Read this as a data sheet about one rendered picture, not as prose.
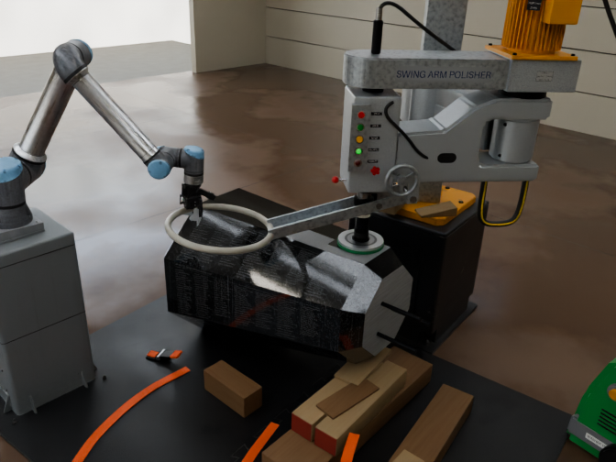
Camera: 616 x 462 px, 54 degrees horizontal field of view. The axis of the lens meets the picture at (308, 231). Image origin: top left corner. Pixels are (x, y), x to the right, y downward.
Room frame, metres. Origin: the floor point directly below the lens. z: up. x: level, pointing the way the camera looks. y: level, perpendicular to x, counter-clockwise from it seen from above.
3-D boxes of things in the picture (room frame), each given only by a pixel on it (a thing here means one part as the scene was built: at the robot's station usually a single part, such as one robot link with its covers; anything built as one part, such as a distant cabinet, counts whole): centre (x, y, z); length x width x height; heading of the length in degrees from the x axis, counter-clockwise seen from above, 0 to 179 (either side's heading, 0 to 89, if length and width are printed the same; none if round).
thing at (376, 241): (2.52, -0.25, 0.82); 0.21 x 0.21 x 0.01
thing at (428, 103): (3.03, -0.72, 1.34); 0.74 x 0.34 x 0.25; 23
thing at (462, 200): (3.21, -0.65, 0.76); 0.49 x 0.49 x 0.05; 54
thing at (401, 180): (2.42, -0.38, 1.18); 0.15 x 0.10 x 0.15; 98
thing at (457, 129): (2.56, -0.64, 1.28); 0.74 x 0.23 x 0.49; 98
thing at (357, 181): (2.53, -0.33, 1.30); 0.36 x 0.22 x 0.45; 98
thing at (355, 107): (2.40, -0.19, 1.35); 0.08 x 0.03 x 0.28; 98
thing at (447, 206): (2.97, -0.68, 0.80); 0.20 x 0.10 x 0.05; 102
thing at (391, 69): (2.57, -0.60, 1.60); 0.96 x 0.25 x 0.17; 98
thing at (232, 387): (2.33, 0.34, 0.07); 0.30 x 0.12 x 0.12; 49
